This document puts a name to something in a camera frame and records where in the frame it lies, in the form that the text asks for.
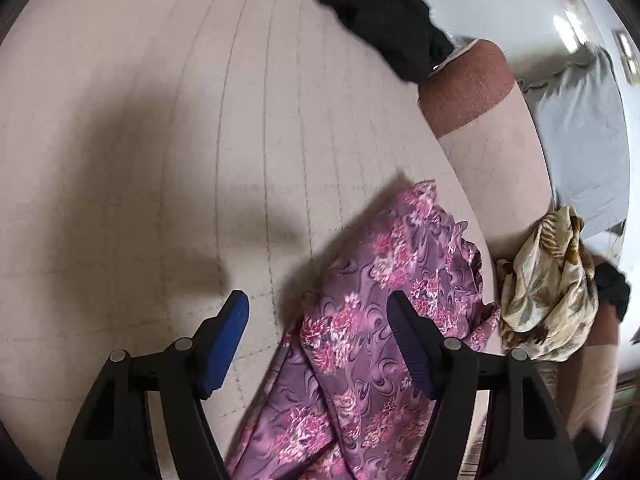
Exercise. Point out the pile of black clothes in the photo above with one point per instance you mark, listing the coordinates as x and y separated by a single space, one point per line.
380 15

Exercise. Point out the beige wall switch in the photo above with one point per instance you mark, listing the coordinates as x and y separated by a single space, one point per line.
625 42
633 70

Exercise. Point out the beige floral blanket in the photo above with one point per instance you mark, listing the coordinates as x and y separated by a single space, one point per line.
542 295

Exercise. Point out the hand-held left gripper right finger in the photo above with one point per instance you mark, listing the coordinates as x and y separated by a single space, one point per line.
409 345

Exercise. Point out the grey pillow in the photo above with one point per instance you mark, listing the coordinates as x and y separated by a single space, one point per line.
580 135

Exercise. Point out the black cloth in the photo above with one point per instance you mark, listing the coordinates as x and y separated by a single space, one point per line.
612 290

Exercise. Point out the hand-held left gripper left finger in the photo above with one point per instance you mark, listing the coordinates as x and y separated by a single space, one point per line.
226 345

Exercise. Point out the pink quilted sofa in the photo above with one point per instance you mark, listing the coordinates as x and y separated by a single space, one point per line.
200 110

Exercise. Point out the purple floral garment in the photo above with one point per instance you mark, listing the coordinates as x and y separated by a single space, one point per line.
360 310

